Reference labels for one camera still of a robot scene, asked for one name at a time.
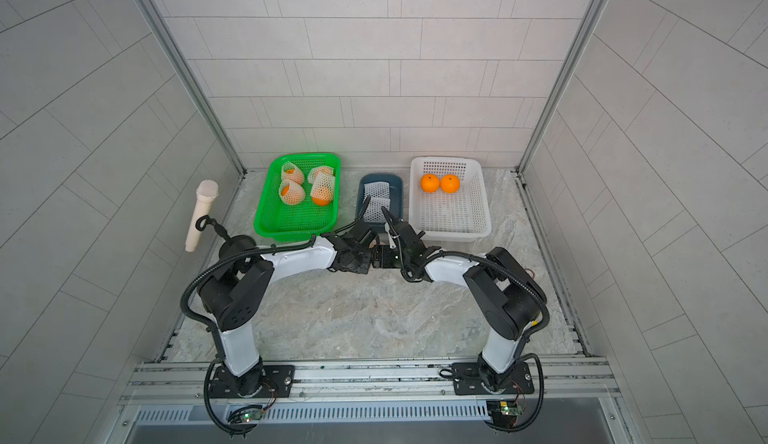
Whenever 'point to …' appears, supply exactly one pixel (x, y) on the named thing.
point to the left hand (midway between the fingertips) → (369, 263)
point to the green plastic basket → (282, 222)
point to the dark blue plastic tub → (396, 198)
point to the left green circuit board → (247, 416)
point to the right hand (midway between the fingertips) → (377, 256)
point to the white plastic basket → (447, 198)
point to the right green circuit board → (510, 410)
